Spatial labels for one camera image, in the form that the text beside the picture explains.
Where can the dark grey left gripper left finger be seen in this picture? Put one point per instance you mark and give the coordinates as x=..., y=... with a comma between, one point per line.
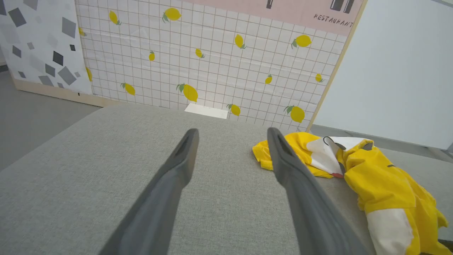
x=161, y=202

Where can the grey terrazzo pattern panel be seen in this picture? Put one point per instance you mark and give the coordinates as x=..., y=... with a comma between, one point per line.
x=39, y=42

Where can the lemon print grid backdrop panel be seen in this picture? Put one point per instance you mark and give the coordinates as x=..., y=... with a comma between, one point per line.
x=219, y=53

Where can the white paper sheet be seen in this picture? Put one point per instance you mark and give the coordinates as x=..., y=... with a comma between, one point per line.
x=206, y=111

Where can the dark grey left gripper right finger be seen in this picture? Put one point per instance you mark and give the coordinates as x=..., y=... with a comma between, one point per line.
x=308, y=205

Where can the yellow and white garment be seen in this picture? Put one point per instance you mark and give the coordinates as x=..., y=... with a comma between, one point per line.
x=385, y=180

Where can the plain white panel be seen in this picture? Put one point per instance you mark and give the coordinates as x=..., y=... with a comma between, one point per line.
x=393, y=71

